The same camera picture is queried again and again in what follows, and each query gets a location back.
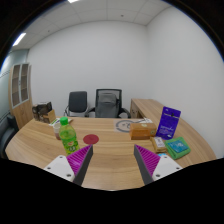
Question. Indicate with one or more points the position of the brown cardboard box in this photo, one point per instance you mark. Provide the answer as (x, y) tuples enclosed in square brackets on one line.
[(50, 117)]

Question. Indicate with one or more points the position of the small blue packet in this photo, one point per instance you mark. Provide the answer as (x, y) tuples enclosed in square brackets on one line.
[(162, 154)]

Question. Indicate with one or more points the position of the small yellow-brown packet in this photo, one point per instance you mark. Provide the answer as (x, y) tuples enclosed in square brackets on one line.
[(158, 144)]

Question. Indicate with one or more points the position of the long ceiling light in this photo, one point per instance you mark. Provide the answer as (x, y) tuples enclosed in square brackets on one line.
[(72, 1), (19, 39)]

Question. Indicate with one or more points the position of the green and purple leaflet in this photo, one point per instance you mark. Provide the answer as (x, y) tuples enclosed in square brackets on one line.
[(55, 121)]

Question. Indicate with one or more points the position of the wooden shelf cabinet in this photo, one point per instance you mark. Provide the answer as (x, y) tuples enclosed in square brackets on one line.
[(22, 113)]

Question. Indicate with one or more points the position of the purple packet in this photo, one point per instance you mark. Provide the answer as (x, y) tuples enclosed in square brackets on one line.
[(168, 121)]

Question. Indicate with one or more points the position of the green pouch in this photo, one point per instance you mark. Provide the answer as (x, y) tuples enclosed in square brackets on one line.
[(177, 147)]

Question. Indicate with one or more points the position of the black padded office chair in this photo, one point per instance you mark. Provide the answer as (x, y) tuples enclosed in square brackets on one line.
[(77, 101)]

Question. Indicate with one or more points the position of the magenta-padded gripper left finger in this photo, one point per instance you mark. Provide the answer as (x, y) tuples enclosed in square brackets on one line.
[(60, 165)]

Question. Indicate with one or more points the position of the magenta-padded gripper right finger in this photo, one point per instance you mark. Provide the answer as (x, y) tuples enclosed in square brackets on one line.
[(165, 165)]

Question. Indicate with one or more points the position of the stack of dark boxes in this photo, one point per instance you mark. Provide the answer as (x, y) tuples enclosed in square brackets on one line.
[(40, 109)]

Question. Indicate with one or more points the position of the orange-brown wooden box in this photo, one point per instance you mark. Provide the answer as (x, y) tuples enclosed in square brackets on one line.
[(142, 131)]

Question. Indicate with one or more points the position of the grey backpack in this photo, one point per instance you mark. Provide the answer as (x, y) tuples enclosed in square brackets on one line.
[(107, 105)]

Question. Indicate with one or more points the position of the wooden side desk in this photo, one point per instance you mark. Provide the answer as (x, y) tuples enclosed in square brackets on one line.
[(146, 106)]

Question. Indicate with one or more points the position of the flat round red coaster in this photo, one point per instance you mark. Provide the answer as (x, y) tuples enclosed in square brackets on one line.
[(90, 139)]

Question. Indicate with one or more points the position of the dark sofa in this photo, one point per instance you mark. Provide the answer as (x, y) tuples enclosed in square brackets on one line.
[(7, 133)]

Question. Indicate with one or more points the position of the green drink bottle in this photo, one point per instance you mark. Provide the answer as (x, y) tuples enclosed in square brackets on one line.
[(68, 137)]

